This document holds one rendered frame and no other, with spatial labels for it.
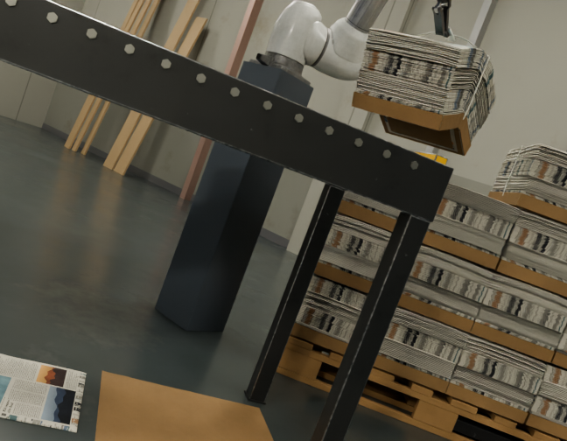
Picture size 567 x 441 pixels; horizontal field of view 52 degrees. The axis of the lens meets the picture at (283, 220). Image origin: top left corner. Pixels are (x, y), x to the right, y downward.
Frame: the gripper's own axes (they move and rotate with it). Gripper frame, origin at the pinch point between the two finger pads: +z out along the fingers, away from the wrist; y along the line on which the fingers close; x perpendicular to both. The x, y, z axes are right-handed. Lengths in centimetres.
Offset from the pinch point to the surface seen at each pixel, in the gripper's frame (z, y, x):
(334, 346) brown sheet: 26, 112, -4
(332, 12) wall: 281, -108, -266
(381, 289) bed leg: -47, 81, 34
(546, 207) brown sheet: 46, 39, 36
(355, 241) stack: 19, 76, -10
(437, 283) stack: 36, 77, 16
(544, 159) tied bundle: 42, 25, 30
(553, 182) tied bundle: 45, 30, 34
